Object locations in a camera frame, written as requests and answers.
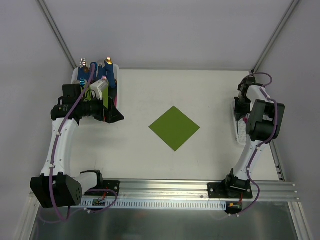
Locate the iridescent fork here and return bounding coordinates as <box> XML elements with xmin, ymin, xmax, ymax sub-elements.
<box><xmin>243</xmin><ymin>116</ymin><xmax>249</xmax><ymax>124</ymax></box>

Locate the green paper napkin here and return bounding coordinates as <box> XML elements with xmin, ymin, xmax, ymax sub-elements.
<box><xmin>149</xmin><ymin>106</ymin><xmax>200</xmax><ymax>152</ymax></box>

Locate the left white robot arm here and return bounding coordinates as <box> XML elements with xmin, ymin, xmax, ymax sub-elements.
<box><xmin>30</xmin><ymin>79</ymin><xmax>124</xmax><ymax>209</ymax></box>

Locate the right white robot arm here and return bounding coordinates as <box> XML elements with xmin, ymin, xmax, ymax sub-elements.
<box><xmin>221</xmin><ymin>72</ymin><xmax>286</xmax><ymax>199</ymax></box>

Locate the green napkin roll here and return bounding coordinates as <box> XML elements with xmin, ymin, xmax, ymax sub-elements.
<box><xmin>101</xmin><ymin>83</ymin><xmax>109</xmax><ymax>109</ymax></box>
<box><xmin>82</xmin><ymin>85</ymin><xmax>92</xmax><ymax>102</ymax></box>

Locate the blue napkin roll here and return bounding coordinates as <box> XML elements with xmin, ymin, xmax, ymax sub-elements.
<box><xmin>104</xmin><ymin>57</ymin><xmax>117</xmax><ymax>89</ymax></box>
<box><xmin>97</xmin><ymin>60</ymin><xmax>107</xmax><ymax>80</ymax></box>
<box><xmin>88</xmin><ymin>62</ymin><xmax>98</xmax><ymax>84</ymax></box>
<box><xmin>77</xmin><ymin>58</ymin><xmax>90</xmax><ymax>81</ymax></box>

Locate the white utensil tray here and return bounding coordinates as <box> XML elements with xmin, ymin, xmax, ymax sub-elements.
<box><xmin>231</xmin><ymin>101</ymin><xmax>248</xmax><ymax>146</ymax></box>

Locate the white basket of rolls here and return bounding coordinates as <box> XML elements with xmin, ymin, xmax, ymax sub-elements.
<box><xmin>70</xmin><ymin>65</ymin><xmax>120</xmax><ymax>111</ymax></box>

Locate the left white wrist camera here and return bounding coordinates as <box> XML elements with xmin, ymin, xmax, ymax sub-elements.
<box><xmin>90</xmin><ymin>79</ymin><xmax>109</xmax><ymax>100</ymax></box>

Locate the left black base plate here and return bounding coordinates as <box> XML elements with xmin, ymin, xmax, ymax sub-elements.
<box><xmin>103</xmin><ymin>179</ymin><xmax>121</xmax><ymax>197</ymax></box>

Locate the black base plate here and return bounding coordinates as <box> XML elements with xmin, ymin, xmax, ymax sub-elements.
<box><xmin>103</xmin><ymin>179</ymin><xmax>121</xmax><ymax>197</ymax></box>
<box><xmin>207</xmin><ymin>182</ymin><xmax>253</xmax><ymax>199</ymax></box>

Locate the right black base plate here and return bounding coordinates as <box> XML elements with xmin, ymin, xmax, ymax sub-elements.
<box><xmin>207</xmin><ymin>182</ymin><xmax>253</xmax><ymax>199</ymax></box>

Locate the aluminium mounting rail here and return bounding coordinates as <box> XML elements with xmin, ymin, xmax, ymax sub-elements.
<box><xmin>29</xmin><ymin>176</ymin><xmax>300</xmax><ymax>201</ymax></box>

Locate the white slotted cable duct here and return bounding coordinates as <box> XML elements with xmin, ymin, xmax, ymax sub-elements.
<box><xmin>77</xmin><ymin>198</ymin><xmax>227</xmax><ymax>211</ymax></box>

